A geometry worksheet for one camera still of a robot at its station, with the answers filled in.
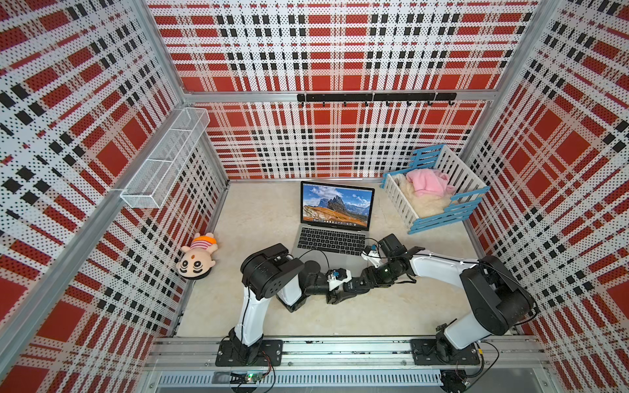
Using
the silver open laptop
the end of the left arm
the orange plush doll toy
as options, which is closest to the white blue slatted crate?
the silver open laptop

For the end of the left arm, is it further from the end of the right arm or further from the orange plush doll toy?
the orange plush doll toy

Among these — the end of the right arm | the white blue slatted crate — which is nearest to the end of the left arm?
the end of the right arm

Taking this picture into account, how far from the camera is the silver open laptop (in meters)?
0.97

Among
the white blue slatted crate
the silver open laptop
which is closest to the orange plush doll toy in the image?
the silver open laptop

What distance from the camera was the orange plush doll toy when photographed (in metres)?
0.86

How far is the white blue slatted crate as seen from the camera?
999 millimetres

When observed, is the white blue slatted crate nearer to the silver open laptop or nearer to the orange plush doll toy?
the silver open laptop

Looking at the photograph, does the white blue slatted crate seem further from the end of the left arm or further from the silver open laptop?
the end of the left arm

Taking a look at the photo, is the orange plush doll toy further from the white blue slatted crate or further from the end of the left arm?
the white blue slatted crate
